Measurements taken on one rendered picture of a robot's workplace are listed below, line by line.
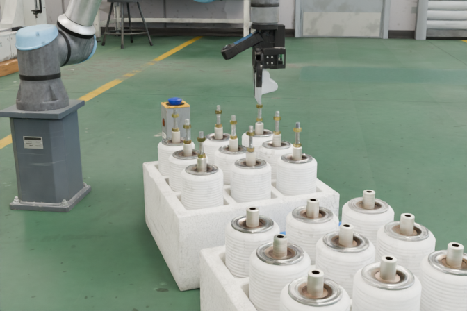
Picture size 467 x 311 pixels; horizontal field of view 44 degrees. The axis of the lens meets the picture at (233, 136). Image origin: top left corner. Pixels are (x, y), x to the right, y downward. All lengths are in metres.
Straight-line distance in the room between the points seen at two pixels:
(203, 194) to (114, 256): 0.33
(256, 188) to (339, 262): 0.42
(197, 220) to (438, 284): 0.54
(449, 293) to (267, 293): 0.27
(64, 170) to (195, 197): 0.60
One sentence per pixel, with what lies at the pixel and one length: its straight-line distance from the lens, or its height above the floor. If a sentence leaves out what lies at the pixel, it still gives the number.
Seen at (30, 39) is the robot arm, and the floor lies 0.50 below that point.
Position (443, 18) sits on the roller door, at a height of 0.22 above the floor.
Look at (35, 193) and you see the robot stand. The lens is 1.80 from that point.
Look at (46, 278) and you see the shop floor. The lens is 1.43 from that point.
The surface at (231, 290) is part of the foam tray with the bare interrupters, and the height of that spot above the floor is 0.18.
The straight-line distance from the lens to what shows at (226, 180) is 1.41.
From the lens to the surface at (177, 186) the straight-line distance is 1.38.
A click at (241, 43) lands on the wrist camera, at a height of 0.50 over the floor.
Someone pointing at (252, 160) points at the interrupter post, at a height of 0.26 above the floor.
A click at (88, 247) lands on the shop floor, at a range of 1.54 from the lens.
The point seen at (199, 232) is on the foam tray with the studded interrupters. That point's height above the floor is 0.14.
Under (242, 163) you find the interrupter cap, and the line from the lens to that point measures 1.33.
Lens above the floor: 0.68
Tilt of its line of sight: 16 degrees down
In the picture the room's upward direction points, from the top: straight up
